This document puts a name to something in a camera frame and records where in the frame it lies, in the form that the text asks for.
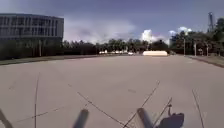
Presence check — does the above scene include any wide glass-fronted building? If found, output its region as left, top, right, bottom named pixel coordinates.
left=0, top=13, right=65, bottom=58

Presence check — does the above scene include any grey stone paved plaza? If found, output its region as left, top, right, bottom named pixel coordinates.
left=0, top=54, right=224, bottom=128

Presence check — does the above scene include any row of trees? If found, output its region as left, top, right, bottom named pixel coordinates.
left=0, top=18, right=224, bottom=61

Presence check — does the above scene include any long white low structure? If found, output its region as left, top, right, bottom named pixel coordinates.
left=142, top=50, right=169, bottom=57

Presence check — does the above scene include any row of white vehicles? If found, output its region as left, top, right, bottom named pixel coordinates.
left=98, top=49, right=135, bottom=56

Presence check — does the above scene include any tall lattice tower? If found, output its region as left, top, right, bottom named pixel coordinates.
left=207, top=11, right=215, bottom=33

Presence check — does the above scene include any robot's own part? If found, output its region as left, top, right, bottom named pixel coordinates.
left=136, top=107, right=155, bottom=128
left=72, top=108, right=90, bottom=128

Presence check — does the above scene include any grass strip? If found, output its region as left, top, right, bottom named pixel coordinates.
left=0, top=54, right=101, bottom=66

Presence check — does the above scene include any grass verge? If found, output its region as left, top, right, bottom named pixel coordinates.
left=184, top=54, right=224, bottom=69

